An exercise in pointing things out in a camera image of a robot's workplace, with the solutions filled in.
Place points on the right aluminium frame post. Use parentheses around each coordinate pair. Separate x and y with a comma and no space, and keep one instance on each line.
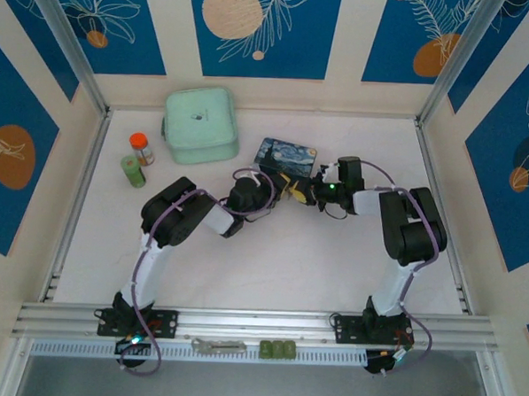
(458,57)

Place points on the right black controller board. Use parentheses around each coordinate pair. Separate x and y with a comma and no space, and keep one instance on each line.
(384,361)

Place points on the starry night tin box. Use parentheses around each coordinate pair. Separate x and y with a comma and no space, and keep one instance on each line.
(286,157)

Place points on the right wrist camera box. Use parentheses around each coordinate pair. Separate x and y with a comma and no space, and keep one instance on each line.
(330,169)

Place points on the aluminium side rail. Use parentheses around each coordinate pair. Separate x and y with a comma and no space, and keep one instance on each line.
(85,184)
(441,203)

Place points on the orange-lid spice jar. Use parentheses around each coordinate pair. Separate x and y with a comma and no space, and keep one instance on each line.
(142,149)

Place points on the left black controller board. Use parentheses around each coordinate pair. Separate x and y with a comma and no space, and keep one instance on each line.
(132,345)

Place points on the left aluminium frame post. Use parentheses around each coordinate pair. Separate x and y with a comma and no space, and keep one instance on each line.
(68,41)

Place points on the aluminium frame post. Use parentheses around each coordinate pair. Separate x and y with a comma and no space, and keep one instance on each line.
(68,41)
(458,57)

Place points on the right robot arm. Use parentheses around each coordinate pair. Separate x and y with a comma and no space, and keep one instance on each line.
(389,280)

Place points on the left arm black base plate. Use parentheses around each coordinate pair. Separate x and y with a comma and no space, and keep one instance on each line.
(165,323)

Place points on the left aluminium side rail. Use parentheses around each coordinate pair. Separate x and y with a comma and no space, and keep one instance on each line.
(85,184)

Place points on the grey metal bracket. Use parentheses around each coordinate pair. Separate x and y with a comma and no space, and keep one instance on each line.
(219,346)

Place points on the green terminal connector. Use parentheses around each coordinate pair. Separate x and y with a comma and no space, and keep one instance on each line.
(277,349)
(289,349)
(265,349)

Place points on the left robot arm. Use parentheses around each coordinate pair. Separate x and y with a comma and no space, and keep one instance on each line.
(150,267)

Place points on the mint green zip pouch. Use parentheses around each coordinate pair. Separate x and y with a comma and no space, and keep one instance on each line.
(201,126)

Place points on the green cylinder roll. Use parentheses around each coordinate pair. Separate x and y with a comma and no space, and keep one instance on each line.
(132,171)

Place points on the black controller board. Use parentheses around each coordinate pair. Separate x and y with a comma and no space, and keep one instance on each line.
(384,361)
(132,345)

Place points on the aluminium mounting rail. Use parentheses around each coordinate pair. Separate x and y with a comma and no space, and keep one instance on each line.
(258,324)

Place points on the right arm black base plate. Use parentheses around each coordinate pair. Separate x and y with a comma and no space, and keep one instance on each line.
(348,331)

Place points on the right aluminium side rail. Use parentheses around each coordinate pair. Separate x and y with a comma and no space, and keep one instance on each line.
(441,203)

